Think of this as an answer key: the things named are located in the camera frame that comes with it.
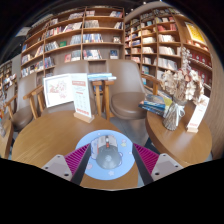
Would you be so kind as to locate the white framed flower picture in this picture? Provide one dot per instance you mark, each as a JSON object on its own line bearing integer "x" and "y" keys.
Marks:
{"x": 57, "y": 90}

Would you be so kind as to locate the stack of colourful books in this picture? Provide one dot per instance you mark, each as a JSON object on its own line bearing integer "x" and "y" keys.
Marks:
{"x": 153, "y": 105}

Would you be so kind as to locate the white hanging sign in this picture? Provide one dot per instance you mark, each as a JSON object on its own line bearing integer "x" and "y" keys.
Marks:
{"x": 22, "y": 31}

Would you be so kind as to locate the blue book stack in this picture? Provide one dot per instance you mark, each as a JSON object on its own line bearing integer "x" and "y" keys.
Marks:
{"x": 101, "y": 76}

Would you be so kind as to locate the glass vase beige flowers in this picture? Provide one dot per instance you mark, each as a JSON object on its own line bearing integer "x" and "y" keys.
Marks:
{"x": 176, "y": 90}

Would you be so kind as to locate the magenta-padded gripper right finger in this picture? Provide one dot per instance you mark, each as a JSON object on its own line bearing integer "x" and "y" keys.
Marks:
{"x": 146, "y": 159}

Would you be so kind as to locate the small distant bookshelf unit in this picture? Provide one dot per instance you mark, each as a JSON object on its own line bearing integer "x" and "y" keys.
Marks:
{"x": 6, "y": 73}

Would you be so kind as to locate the grey computer mouse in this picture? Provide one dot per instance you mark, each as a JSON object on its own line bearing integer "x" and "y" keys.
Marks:
{"x": 107, "y": 155}

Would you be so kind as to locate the small white table card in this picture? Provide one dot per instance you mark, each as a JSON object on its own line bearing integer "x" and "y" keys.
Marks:
{"x": 198, "y": 113}

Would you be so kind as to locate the round light blue mouse pad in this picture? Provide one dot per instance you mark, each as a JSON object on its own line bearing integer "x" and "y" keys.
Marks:
{"x": 125, "y": 163}

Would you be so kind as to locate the white red sign stand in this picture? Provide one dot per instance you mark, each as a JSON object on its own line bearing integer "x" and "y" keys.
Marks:
{"x": 81, "y": 96}

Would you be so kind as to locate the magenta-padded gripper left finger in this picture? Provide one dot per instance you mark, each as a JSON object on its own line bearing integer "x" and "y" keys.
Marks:
{"x": 77, "y": 159}

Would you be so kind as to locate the curved wooden bookshelf unit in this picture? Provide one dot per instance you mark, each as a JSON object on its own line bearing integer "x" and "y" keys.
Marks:
{"x": 160, "y": 40}

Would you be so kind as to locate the round wooden side table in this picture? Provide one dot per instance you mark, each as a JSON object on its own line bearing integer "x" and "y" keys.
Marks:
{"x": 180, "y": 143}
{"x": 6, "y": 140}

